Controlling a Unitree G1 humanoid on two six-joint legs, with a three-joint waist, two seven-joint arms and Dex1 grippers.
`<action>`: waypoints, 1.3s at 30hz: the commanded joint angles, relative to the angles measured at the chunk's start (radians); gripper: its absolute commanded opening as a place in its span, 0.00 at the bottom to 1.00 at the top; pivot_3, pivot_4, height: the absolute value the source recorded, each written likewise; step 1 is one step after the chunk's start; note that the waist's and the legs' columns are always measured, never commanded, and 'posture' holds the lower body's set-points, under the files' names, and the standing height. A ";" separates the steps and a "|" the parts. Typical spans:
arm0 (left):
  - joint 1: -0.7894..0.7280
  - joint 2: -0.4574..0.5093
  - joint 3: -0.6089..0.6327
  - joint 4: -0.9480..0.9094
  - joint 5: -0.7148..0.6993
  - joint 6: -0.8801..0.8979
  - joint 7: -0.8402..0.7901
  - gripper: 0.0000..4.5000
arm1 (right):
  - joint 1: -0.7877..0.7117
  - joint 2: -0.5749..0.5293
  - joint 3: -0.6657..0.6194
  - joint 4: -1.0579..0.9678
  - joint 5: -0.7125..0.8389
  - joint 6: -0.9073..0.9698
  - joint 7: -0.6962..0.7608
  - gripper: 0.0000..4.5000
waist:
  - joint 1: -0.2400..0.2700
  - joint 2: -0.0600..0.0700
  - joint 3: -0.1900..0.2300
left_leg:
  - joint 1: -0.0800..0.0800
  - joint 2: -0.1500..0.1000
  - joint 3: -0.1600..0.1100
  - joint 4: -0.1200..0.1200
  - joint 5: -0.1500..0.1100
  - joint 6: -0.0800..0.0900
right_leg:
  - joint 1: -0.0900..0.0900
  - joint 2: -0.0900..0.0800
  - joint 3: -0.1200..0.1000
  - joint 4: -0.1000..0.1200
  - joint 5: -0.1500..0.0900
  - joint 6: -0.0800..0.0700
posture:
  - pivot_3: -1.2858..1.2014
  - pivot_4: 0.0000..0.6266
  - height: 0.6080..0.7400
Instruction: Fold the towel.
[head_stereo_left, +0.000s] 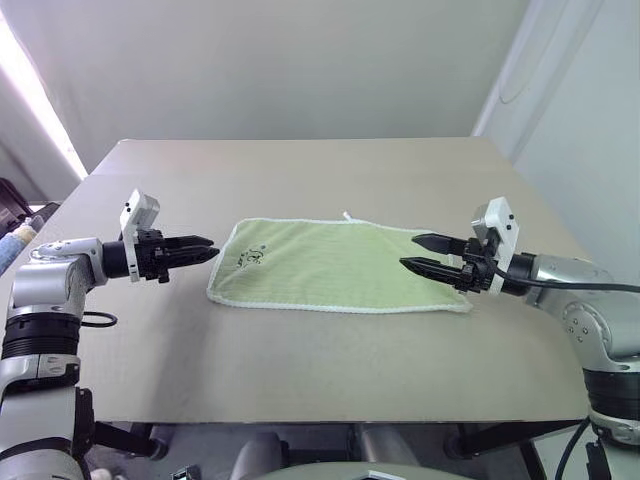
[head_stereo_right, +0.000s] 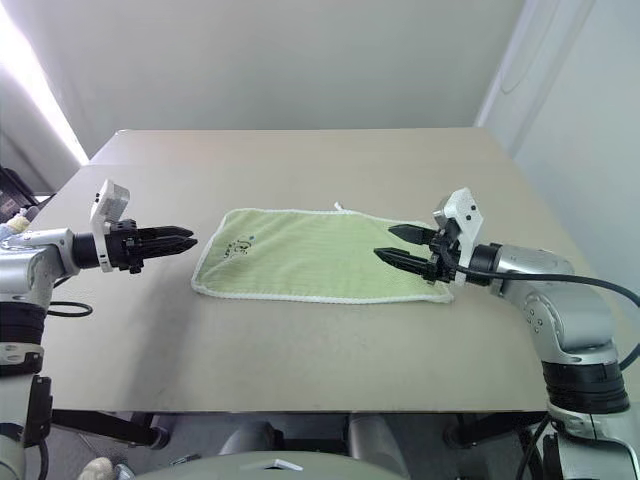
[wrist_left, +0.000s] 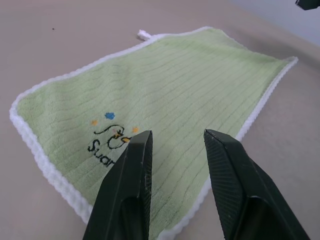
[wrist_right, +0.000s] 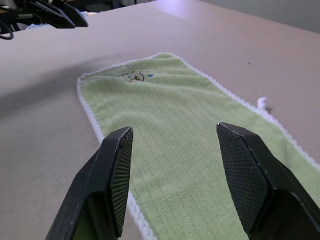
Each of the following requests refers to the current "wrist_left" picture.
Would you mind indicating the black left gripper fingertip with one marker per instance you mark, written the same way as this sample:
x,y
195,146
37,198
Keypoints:
x,y
308,3

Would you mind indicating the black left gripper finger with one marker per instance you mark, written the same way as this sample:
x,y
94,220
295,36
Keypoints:
x,y
122,190
240,190

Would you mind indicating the green towel with white trim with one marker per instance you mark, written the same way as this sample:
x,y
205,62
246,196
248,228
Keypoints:
x,y
155,95

